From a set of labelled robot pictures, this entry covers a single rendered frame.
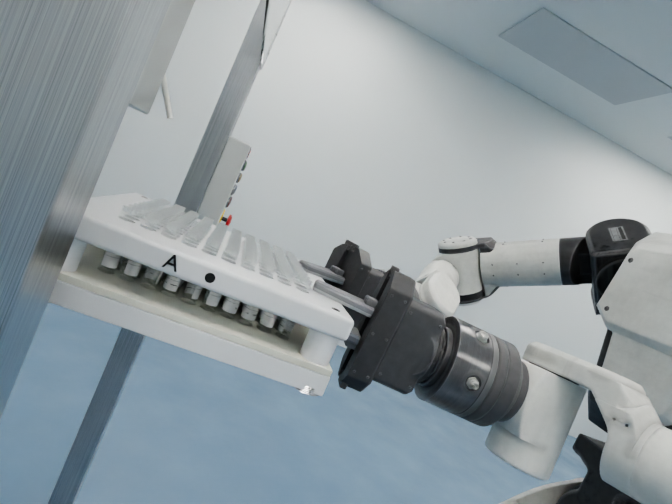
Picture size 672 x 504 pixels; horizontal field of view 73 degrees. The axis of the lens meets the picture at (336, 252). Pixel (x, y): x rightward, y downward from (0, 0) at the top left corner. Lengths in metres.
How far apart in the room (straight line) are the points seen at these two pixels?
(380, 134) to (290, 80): 0.92
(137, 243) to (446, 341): 0.28
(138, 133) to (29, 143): 3.95
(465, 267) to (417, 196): 3.43
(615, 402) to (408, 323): 0.18
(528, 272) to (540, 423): 0.48
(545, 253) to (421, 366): 0.53
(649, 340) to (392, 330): 0.40
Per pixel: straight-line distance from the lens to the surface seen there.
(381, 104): 4.29
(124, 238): 0.37
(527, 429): 0.49
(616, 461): 0.47
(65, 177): 0.29
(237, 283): 0.36
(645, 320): 0.73
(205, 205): 1.24
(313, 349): 0.39
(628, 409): 0.47
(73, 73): 0.29
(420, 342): 0.44
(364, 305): 0.43
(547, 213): 4.95
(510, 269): 0.93
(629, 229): 0.93
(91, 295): 0.38
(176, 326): 0.37
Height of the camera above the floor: 1.10
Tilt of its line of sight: 4 degrees down
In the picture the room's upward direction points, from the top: 24 degrees clockwise
